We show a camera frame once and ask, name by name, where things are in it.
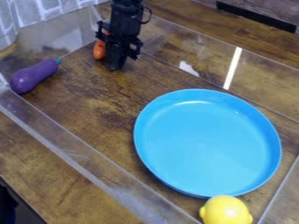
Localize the white grey curtain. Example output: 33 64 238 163
0 0 108 51

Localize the blue round tray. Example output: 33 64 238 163
133 89 283 198

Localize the clear acrylic enclosure wall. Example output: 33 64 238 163
0 2 299 224

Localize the orange toy carrot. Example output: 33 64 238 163
93 38 106 60

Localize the purple toy eggplant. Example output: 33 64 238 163
9 59 61 95

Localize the yellow toy lemon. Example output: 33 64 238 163
198 195 253 224

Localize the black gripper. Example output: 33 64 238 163
96 0 144 71

